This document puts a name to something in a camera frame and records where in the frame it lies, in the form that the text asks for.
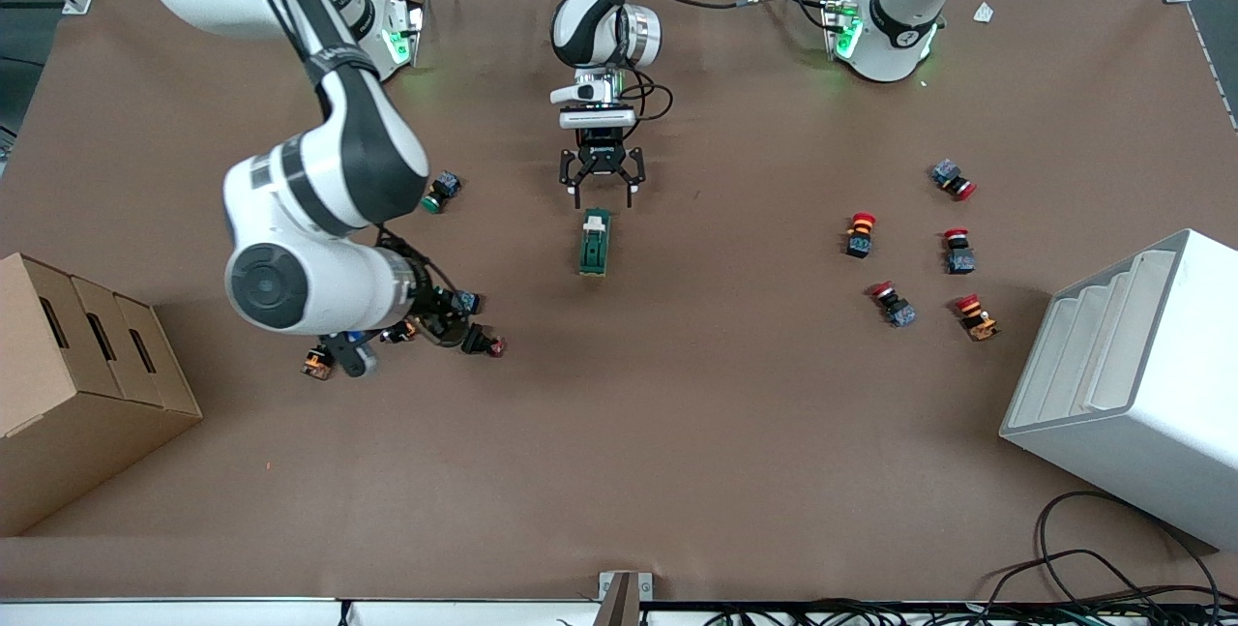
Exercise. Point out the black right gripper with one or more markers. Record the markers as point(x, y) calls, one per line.
point(441, 315)

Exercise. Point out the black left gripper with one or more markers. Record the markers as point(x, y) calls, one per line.
point(601, 154)

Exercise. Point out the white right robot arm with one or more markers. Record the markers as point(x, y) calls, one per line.
point(290, 287)

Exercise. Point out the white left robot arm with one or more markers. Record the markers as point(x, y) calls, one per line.
point(899, 26)

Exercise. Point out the black square push button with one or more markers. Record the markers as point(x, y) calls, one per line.
point(481, 340)

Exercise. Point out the brown paper table cover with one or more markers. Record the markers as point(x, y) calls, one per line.
point(677, 432)

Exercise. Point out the red yellow emergency stop button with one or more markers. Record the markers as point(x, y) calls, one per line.
point(860, 237)

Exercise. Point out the red push button blue block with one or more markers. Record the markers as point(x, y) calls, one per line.
point(951, 176)
point(959, 256)
point(895, 307)

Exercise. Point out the slotted cardboard box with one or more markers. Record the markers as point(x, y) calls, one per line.
point(77, 394)

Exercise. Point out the red push button orange block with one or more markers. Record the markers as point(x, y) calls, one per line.
point(977, 318)

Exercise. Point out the small white paper scrap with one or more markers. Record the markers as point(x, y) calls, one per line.
point(984, 13)

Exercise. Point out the white stepped rack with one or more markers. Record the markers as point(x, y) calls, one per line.
point(1151, 394)

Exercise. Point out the green push button switch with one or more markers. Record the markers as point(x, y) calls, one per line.
point(468, 302)
point(445, 189)

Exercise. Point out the black orange push button switch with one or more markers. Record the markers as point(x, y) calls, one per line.
point(315, 363)
point(397, 333)

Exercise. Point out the aluminium camera mount post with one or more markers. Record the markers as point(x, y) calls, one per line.
point(624, 597)

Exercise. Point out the white table edge rail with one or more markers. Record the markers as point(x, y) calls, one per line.
point(193, 614)

